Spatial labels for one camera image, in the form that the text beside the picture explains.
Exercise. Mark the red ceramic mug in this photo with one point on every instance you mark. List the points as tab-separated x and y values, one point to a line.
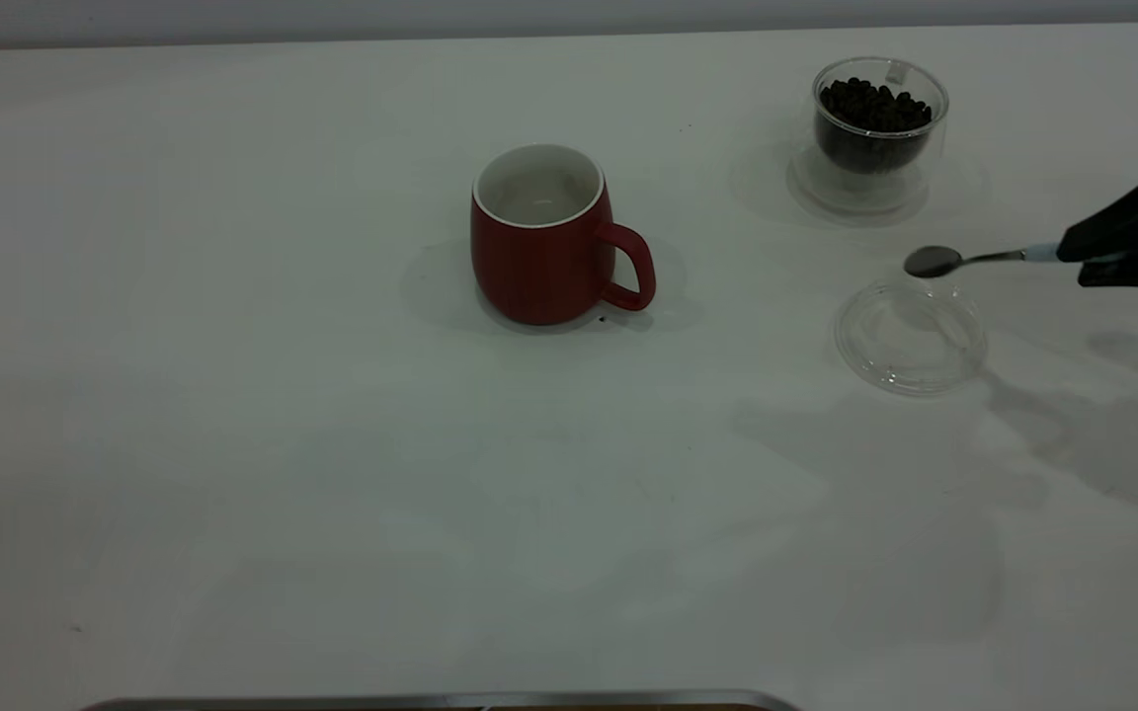
539	276

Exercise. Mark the clear double-wall glass cup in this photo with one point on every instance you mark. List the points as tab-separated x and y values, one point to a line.
860	193

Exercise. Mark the silver metal tray rim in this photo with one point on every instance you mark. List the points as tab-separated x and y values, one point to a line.
431	702

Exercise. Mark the dark coffee beans heap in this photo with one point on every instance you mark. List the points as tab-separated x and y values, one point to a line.
870	114

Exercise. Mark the clear glass saucer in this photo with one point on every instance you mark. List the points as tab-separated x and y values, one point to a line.
910	341

